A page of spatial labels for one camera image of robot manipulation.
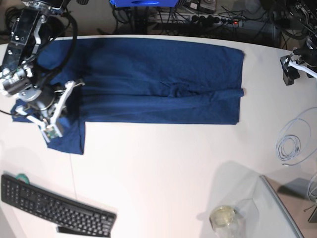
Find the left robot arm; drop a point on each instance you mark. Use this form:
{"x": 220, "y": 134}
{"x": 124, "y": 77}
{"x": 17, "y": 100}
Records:
{"x": 297, "y": 19}

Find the black computer keyboard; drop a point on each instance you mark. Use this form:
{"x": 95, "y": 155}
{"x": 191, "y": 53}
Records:
{"x": 75, "y": 216}

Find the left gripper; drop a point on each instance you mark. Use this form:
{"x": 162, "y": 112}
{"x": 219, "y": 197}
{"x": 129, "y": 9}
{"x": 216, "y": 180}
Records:
{"x": 292, "y": 67}

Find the green tape roll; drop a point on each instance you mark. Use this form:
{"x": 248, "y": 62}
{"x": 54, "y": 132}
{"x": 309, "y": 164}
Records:
{"x": 23, "y": 178}

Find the white power strip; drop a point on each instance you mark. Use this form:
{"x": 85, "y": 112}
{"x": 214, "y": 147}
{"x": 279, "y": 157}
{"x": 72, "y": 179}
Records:
{"x": 204, "y": 19}

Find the blue box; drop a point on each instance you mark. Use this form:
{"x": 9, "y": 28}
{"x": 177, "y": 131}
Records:
{"x": 133, "y": 3}

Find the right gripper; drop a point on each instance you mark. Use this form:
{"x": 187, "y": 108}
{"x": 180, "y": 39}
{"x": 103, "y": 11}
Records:
{"x": 48, "y": 102}

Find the blue long-sleeve t-shirt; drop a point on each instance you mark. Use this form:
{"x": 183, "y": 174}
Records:
{"x": 149, "y": 81}

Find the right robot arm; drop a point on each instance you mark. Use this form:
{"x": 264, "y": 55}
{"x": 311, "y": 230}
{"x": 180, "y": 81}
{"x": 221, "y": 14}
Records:
{"x": 23, "y": 78}

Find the clear glass jar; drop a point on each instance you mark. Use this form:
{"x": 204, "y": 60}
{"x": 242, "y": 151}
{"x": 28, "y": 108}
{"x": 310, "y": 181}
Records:
{"x": 235, "y": 221}

